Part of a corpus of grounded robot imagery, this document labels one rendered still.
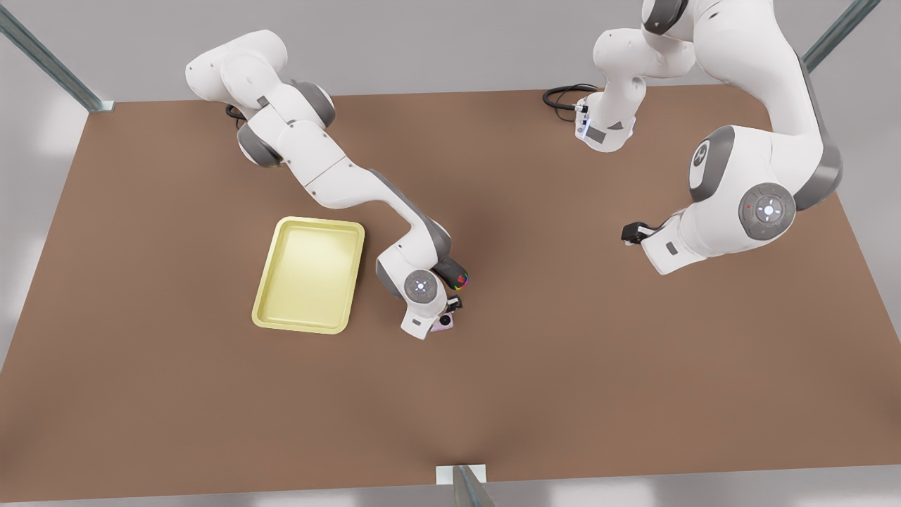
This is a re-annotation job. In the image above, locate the yellow rectangular tray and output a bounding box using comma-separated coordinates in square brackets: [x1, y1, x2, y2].
[251, 216, 366, 335]

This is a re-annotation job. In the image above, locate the black computer mouse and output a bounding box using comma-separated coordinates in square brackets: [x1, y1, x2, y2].
[433, 258, 470, 292]

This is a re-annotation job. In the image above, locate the silver frame post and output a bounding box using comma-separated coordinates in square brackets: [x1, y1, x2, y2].
[801, 0, 882, 73]
[436, 464, 496, 507]
[0, 6, 115, 113]

